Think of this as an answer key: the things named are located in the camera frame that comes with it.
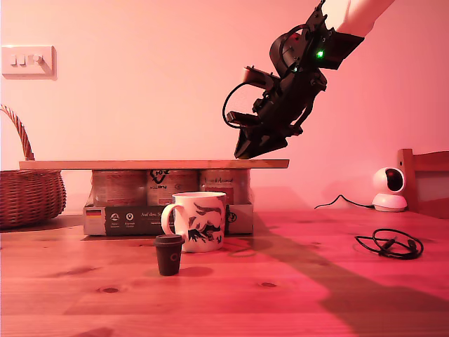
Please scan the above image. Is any wooden shelf board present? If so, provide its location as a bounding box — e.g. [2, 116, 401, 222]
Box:
[18, 159, 290, 171]

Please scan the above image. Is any white security camera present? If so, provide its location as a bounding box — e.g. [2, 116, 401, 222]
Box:
[371, 166, 408, 213]

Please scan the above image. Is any black security camera cable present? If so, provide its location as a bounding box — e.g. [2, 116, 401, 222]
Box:
[314, 194, 375, 210]

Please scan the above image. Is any cardboard tray of cans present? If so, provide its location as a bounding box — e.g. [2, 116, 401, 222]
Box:
[83, 201, 254, 237]

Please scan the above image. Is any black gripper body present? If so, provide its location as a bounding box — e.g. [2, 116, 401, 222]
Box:
[226, 91, 308, 140]

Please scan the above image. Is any white mug with black print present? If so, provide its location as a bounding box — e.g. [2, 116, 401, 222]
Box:
[160, 191, 228, 253]

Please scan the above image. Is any white light switch plate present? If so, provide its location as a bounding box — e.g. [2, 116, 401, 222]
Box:
[1, 44, 58, 81]

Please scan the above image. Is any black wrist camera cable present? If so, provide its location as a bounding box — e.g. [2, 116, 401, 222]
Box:
[222, 81, 248, 130]

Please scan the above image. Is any shrink-wrapped food can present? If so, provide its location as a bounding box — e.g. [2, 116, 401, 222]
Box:
[91, 170, 147, 207]
[146, 170, 201, 207]

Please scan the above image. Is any wicker basket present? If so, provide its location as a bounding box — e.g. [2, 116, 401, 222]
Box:
[0, 104, 67, 231]

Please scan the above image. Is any dark coffee capsule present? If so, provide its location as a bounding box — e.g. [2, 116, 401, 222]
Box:
[154, 234, 185, 277]

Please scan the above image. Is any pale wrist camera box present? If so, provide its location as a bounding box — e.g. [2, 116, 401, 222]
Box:
[241, 65, 281, 91]

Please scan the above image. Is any coiled black cable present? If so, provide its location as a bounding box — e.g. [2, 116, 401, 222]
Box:
[354, 228, 424, 260]

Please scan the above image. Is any food can with script label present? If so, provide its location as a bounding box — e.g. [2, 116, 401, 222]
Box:
[199, 169, 250, 204]

